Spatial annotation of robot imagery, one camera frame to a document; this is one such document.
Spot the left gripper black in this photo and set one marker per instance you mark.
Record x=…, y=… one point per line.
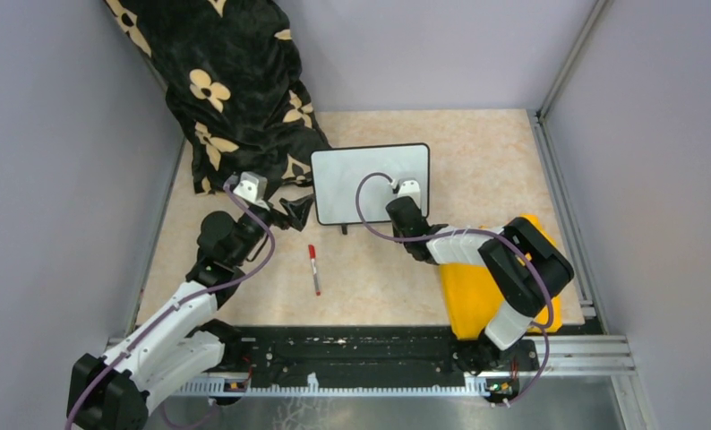
x=298, y=212

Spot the red white marker pen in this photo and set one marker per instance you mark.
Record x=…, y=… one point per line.
x=316, y=281

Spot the white whiteboard black frame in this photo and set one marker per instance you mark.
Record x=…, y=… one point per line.
x=352, y=180

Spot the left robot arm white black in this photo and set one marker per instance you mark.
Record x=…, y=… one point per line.
x=124, y=386

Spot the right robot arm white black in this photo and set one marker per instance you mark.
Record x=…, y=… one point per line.
x=502, y=284

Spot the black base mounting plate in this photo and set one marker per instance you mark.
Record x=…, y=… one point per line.
x=350, y=357

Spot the black floral blanket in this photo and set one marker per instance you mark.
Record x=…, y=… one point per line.
x=234, y=85

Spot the yellow folded garment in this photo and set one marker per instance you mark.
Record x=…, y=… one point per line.
x=471, y=298

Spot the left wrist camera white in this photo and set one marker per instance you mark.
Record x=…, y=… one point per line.
x=252, y=188

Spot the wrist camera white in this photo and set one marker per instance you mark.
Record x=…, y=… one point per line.
x=407, y=190
x=252, y=188

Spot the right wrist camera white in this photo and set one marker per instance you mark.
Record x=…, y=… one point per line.
x=407, y=190

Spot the aluminium frame rail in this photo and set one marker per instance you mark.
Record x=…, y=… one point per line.
x=560, y=356

